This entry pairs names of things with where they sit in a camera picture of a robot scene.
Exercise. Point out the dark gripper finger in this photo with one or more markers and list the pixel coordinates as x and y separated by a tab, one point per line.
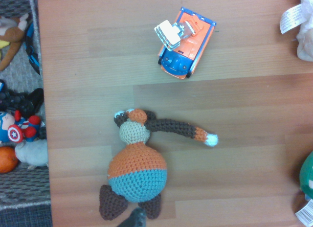
135	219

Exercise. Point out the orange blue toy car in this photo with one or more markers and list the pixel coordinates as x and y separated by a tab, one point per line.
195	43

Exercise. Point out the crochet orange teal stuffed toy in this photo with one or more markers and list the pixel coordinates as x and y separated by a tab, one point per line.
137	173

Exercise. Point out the woven grey storage basket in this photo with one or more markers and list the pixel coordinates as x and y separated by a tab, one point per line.
24	188

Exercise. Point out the grey plush toy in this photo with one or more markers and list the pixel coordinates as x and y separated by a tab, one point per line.
33	153

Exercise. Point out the yellow plush toy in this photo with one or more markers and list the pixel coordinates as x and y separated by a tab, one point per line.
3	47

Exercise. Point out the orange ball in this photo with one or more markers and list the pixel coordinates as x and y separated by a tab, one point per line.
7	159

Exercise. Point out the Captain America plush figure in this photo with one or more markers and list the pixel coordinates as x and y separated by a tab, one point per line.
14	134

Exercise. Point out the black game controller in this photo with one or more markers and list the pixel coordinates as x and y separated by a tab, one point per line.
22	103

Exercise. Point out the green red plush ball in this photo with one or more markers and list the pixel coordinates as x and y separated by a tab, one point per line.
307	178

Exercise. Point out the blue black headphones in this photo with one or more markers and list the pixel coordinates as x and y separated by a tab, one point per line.
33	58

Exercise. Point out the brown plush animal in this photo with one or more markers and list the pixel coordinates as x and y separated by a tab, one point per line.
12	33

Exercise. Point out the white pink plush bunny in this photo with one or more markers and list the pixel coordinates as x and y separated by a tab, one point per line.
305	29

